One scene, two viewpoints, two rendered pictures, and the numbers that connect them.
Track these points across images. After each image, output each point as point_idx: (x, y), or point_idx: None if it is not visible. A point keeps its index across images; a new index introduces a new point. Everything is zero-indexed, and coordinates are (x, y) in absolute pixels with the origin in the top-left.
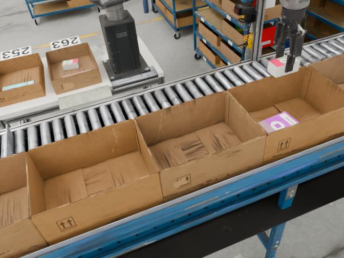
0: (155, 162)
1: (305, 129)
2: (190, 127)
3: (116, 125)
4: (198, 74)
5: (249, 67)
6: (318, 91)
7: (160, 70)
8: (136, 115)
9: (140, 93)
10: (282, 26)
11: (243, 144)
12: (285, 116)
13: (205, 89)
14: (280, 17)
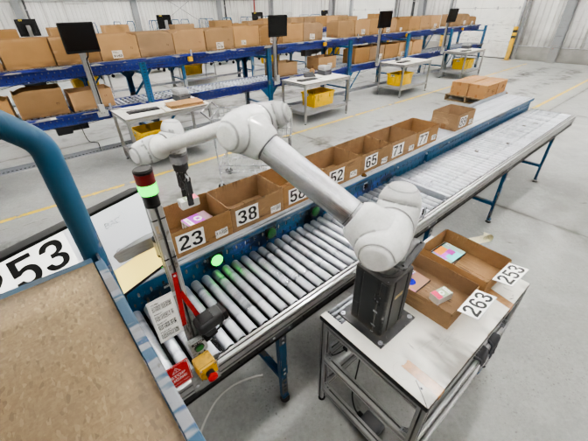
0: (260, 176)
1: None
2: (255, 219)
3: (290, 185)
4: (276, 320)
5: (212, 344)
6: None
7: (326, 317)
8: (315, 260)
9: (328, 281)
10: (187, 176)
11: (219, 188)
12: (191, 224)
13: (262, 298)
14: (187, 177)
